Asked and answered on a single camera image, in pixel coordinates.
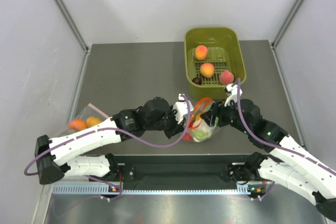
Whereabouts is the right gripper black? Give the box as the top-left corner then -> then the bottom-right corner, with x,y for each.
201,97 -> 251,135

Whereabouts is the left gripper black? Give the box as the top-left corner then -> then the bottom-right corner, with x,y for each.
145,105 -> 186,139

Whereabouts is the fake orange yellow mango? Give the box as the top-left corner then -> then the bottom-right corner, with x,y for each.
194,113 -> 202,122

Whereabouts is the clear zip bag red seal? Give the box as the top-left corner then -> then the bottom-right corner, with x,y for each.
183,97 -> 215,143

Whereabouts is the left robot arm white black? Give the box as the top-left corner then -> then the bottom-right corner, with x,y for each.
35,97 -> 193,185

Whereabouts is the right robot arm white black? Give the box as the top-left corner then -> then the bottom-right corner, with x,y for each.
201,99 -> 335,221

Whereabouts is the dark fake plum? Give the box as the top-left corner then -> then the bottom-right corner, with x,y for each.
192,77 -> 202,86

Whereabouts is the fake peach pink right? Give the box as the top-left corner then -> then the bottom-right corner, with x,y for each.
219,70 -> 235,85

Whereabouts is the fake peach middle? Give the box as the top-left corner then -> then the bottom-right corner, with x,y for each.
199,62 -> 215,79

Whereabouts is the fake peach back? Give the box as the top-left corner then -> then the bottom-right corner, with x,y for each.
194,45 -> 208,61

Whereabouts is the fake orange fruit in bag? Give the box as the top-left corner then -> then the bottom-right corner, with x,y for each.
68,119 -> 87,131

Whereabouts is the olive green plastic basin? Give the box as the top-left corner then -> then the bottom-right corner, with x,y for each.
184,27 -> 247,100

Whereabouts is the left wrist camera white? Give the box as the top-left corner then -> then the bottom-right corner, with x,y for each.
173,93 -> 194,124

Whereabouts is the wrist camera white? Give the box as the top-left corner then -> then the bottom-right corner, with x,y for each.
224,83 -> 242,107
173,93 -> 194,124

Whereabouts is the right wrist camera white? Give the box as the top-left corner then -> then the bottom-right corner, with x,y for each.
224,83 -> 242,107

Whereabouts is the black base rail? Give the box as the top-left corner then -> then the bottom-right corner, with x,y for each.
114,155 -> 262,189

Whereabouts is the grey slotted cable duct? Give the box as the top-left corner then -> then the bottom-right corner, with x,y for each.
52,184 -> 266,195

